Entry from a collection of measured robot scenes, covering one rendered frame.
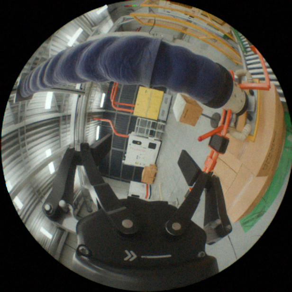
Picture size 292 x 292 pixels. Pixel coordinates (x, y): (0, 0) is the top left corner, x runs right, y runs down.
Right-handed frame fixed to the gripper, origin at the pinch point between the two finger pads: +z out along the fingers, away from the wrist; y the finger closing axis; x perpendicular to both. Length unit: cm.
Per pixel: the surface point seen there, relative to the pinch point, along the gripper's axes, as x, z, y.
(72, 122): -42, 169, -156
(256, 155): 5, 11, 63
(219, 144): 1.8, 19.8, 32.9
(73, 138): -77, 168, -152
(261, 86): 30.7, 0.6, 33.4
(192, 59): 27.8, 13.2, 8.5
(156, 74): 18.8, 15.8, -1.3
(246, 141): 9, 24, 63
